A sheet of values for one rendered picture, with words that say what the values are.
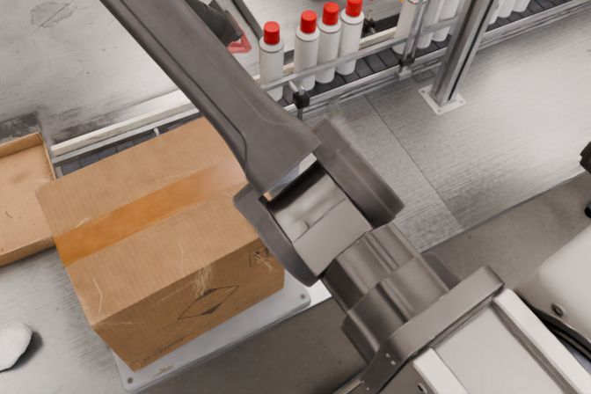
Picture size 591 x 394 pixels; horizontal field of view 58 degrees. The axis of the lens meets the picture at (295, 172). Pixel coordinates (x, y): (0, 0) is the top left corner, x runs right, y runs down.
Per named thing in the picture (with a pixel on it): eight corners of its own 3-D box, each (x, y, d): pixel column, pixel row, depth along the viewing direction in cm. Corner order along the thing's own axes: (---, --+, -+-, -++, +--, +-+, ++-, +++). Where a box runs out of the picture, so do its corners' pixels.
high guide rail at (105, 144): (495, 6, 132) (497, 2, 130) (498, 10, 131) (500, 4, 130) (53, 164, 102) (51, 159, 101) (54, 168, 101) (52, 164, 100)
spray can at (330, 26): (327, 65, 128) (336, -4, 111) (338, 80, 126) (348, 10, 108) (308, 72, 126) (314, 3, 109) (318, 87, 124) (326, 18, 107)
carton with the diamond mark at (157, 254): (226, 193, 111) (215, 110, 89) (285, 288, 101) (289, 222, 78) (84, 260, 102) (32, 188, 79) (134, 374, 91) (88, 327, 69)
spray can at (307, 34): (308, 73, 126) (314, 3, 109) (318, 88, 124) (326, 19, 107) (288, 80, 125) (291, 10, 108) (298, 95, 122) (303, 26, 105)
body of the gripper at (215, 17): (220, 2, 100) (193, -17, 94) (244, 35, 95) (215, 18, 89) (199, 27, 102) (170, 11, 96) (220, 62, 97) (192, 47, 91)
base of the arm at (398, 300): (369, 399, 40) (404, 361, 30) (307, 311, 43) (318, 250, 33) (453, 334, 43) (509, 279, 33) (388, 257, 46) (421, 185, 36)
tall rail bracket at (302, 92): (292, 114, 126) (295, 65, 112) (307, 137, 122) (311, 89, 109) (280, 119, 125) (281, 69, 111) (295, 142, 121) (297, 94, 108)
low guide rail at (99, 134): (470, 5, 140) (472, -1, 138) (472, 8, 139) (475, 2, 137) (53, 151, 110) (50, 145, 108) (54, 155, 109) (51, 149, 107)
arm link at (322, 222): (328, 295, 37) (387, 244, 37) (250, 189, 41) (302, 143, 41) (358, 302, 45) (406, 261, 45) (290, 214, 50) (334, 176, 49)
